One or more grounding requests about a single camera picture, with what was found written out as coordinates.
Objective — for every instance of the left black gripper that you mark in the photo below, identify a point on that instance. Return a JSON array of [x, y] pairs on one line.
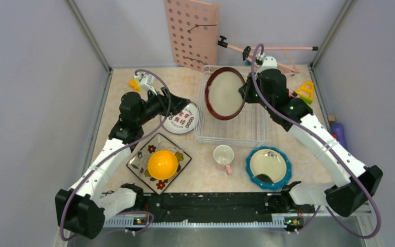
[[162, 100]]

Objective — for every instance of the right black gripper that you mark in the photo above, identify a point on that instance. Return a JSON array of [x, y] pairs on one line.
[[246, 90]]

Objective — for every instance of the white plate red characters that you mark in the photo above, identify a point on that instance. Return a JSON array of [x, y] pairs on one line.
[[183, 122]]

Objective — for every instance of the dark red rimmed plate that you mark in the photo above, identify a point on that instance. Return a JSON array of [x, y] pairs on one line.
[[223, 93]]

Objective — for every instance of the orange yellow bowl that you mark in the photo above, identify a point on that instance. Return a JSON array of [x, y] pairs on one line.
[[162, 165]]

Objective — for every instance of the square floral plate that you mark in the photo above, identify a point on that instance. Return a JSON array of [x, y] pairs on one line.
[[139, 162]]

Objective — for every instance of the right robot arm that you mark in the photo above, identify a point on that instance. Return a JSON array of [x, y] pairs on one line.
[[354, 183]]

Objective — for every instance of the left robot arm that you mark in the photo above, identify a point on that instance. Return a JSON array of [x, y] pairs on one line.
[[81, 209]]

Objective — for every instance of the pink folding tripod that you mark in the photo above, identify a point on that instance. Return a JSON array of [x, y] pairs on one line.
[[247, 55]]

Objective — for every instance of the pink toy block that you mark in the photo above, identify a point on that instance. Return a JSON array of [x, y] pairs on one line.
[[293, 94]]

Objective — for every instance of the stacked colourful toy blocks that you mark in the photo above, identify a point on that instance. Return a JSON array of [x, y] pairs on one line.
[[133, 84]]

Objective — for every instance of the yellow green toy block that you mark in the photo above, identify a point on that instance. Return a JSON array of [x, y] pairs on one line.
[[306, 92]]

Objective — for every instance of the blue rimmed bowl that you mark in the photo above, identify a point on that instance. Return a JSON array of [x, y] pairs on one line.
[[268, 168]]

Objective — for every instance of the pink pegboard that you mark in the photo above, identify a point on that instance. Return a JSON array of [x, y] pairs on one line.
[[194, 32]]

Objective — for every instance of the white wire dish rack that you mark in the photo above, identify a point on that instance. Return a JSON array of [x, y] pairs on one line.
[[248, 128]]

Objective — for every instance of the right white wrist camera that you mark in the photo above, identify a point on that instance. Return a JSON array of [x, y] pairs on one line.
[[265, 62]]

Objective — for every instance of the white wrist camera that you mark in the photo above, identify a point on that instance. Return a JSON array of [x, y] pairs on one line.
[[265, 62], [145, 82]]

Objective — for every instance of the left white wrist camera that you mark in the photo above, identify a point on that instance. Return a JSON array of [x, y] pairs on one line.
[[145, 82]]

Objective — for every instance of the white pink handled cup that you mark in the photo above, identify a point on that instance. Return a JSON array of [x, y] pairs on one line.
[[224, 155]]

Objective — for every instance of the purple handled tool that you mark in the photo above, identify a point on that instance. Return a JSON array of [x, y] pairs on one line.
[[338, 132]]

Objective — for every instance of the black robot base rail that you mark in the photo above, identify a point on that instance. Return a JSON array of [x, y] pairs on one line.
[[219, 207]]

